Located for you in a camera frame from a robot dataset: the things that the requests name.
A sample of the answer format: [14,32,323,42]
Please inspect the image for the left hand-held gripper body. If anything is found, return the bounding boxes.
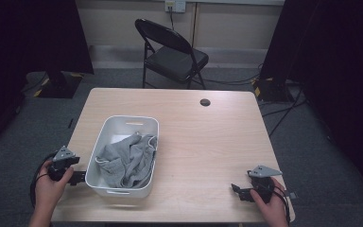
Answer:
[46,145,81,183]

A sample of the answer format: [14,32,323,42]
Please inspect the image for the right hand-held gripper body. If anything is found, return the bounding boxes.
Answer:
[247,165,284,204]

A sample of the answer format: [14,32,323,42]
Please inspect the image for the grey shorts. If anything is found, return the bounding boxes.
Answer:
[95,131,158,189]

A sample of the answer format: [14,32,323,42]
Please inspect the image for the white plastic basket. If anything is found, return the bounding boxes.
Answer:
[84,114,161,200]

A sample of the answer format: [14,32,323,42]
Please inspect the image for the person's left hand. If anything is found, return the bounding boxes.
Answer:
[33,160,76,212]

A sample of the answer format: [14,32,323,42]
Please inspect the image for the person's right hand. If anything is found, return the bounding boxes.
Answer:
[250,177,291,227]

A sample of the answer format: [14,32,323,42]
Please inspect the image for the black stand base striped tape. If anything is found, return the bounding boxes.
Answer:
[251,77,298,104]
[25,70,85,99]

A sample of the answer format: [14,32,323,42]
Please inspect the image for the black curtain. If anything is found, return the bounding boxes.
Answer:
[259,0,363,202]
[0,0,95,159]

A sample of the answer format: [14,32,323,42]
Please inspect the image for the black folding chair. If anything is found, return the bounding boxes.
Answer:
[134,18,210,91]

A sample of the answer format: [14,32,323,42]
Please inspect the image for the right hand-held gripper cable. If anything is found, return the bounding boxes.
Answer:
[272,182,293,225]

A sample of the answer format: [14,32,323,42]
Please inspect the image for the hand-held gripper cable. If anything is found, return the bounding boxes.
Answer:
[29,150,59,209]
[272,182,293,225]

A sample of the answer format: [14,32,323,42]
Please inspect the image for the left hand-held gripper cable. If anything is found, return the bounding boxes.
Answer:
[29,150,59,209]

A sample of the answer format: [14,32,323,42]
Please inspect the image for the black floor cable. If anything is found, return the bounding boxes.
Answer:
[198,63,263,87]
[260,88,308,138]

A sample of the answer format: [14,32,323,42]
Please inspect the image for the beige wall conduit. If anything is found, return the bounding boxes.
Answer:
[190,2,200,49]

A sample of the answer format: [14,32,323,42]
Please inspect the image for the black plugged-in wall cable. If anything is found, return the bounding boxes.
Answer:
[168,7,176,31]

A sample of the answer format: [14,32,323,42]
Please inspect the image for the white wall socket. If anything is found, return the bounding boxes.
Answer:
[164,0,187,14]

